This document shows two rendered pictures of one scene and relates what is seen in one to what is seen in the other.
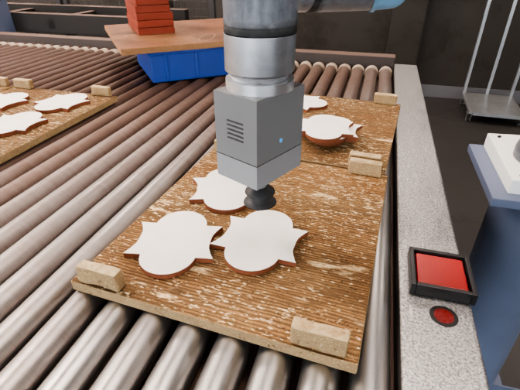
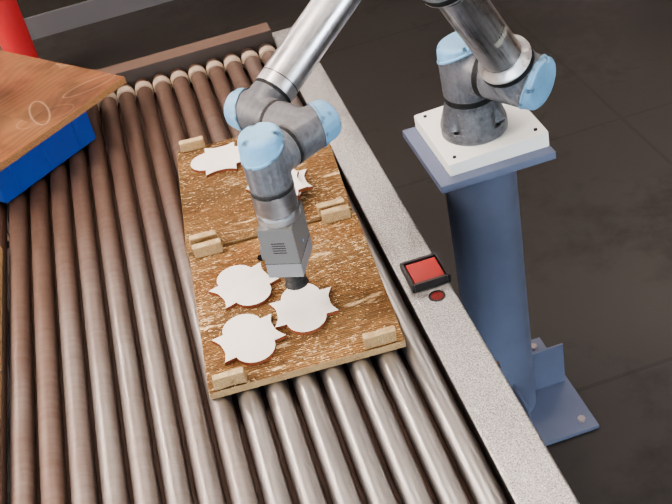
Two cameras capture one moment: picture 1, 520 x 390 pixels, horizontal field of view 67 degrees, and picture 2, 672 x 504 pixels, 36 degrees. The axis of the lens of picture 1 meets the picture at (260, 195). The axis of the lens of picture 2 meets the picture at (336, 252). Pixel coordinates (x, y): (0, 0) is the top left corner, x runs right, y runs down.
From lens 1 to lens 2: 1.37 m
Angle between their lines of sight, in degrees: 20
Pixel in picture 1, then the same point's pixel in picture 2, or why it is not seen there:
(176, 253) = (259, 344)
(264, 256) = (316, 316)
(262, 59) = (286, 206)
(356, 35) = not seen: outside the picture
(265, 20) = (282, 188)
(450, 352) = (447, 312)
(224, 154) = (272, 264)
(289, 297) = (349, 330)
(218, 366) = (336, 381)
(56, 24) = not seen: outside the picture
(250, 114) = (288, 236)
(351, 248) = (365, 283)
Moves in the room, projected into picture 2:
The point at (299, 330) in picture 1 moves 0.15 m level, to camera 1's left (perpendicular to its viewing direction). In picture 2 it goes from (369, 338) to (294, 380)
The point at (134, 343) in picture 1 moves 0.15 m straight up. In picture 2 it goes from (281, 399) to (262, 334)
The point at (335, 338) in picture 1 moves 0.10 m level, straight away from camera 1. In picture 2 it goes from (388, 332) to (372, 297)
